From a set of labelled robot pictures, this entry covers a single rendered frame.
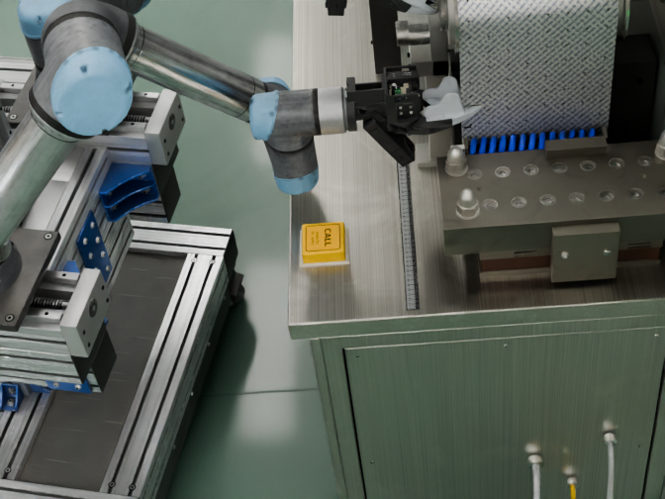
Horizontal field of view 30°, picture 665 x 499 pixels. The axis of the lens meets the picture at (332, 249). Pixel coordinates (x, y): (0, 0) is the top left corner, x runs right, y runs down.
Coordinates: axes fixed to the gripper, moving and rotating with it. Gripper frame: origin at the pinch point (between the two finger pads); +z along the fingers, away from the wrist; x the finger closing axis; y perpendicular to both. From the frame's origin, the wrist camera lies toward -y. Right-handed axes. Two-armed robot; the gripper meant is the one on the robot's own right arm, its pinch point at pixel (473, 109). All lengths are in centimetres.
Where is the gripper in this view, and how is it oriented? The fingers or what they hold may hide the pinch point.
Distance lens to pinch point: 199.9
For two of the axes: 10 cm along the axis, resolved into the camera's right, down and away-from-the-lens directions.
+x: -0.1, -7.4, 6.7
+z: 10.0, -0.7, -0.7
